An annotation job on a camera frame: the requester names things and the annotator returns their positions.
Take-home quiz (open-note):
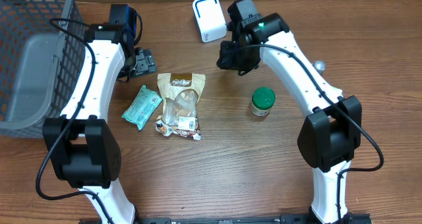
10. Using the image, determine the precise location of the green flushable wipes pack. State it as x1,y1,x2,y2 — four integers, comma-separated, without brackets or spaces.
121,85,163,130

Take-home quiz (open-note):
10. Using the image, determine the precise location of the brown mixed nuts bag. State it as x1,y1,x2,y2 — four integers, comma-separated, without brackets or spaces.
155,73,206,141

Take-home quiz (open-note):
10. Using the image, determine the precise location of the green lidded jar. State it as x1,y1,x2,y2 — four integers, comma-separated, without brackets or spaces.
250,87,276,117

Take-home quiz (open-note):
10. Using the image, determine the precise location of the yellow oil bottle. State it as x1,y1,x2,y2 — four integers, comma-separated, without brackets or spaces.
313,61,326,74

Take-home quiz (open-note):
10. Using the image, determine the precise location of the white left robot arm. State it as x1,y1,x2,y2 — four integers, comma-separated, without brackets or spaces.
35,20,142,223

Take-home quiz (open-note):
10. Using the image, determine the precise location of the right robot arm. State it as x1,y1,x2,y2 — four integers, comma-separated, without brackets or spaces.
217,13,369,223

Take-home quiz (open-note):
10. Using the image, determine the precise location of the white barcode scanner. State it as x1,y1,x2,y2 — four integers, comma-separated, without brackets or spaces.
192,0,227,43

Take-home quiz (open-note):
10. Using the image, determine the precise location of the dark grey plastic basket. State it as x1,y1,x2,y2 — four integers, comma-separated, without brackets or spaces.
1,0,85,138

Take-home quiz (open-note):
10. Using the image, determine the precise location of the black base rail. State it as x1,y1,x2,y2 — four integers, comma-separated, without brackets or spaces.
78,211,373,224

